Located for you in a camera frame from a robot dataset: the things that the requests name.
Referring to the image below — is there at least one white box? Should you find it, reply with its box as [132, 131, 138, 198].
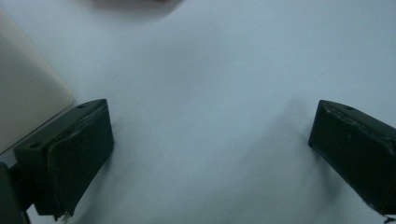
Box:
[0, 8, 75, 155]

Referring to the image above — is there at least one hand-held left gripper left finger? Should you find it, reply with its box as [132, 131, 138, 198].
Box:
[12, 98, 115, 218]

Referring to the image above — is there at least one white table mat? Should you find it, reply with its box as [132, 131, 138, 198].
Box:
[0, 0, 396, 224]

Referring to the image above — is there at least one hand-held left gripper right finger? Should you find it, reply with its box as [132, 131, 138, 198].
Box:
[307, 99, 396, 217]

